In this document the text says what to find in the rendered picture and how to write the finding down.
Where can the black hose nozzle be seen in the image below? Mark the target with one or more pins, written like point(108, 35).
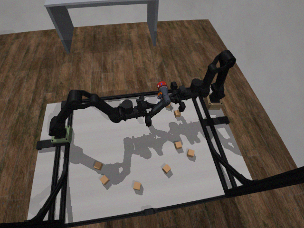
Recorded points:
point(163, 96)

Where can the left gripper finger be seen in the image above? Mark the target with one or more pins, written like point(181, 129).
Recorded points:
point(149, 105)
point(154, 113)

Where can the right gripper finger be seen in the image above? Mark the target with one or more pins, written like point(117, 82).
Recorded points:
point(172, 94)
point(174, 99)

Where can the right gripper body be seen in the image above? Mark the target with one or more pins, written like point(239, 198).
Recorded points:
point(179, 96)

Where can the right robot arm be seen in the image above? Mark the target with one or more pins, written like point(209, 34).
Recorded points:
point(202, 87)

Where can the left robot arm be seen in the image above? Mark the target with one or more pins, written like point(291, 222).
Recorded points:
point(74, 101)

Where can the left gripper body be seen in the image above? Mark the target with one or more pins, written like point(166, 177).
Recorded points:
point(147, 116)

